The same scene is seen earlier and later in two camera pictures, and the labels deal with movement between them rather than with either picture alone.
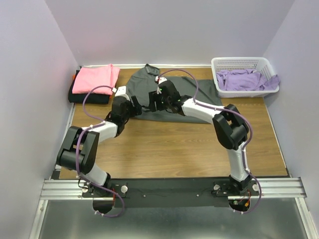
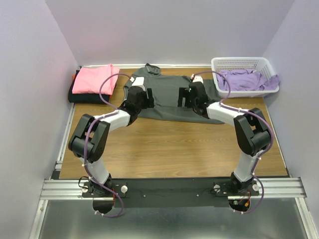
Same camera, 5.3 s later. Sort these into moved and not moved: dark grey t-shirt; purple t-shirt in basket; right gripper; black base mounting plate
Moved: right gripper
Not moved: purple t-shirt in basket; dark grey t-shirt; black base mounting plate
